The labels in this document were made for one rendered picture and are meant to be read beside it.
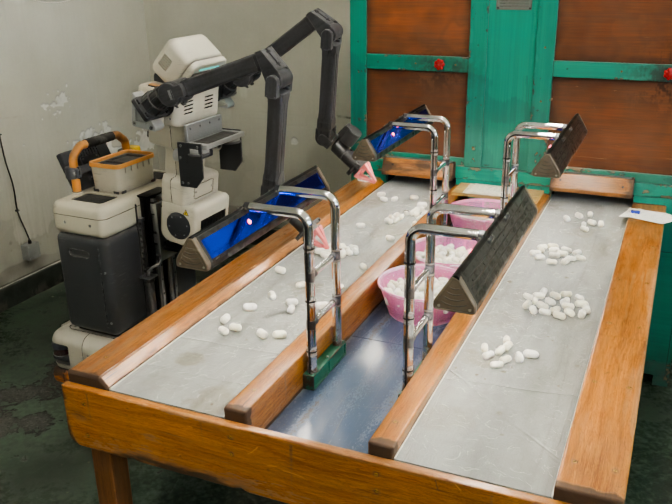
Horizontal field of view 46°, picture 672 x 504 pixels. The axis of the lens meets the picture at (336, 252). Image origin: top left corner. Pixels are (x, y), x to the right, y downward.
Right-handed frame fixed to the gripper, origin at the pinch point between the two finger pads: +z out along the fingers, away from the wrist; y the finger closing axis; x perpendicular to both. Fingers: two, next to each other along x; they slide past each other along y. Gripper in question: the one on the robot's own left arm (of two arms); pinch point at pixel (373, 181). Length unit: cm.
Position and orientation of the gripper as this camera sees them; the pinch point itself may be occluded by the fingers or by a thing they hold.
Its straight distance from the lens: 292.6
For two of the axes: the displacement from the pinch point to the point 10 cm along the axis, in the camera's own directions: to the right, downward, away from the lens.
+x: -5.7, 6.3, 5.3
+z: 7.2, 7.0, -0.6
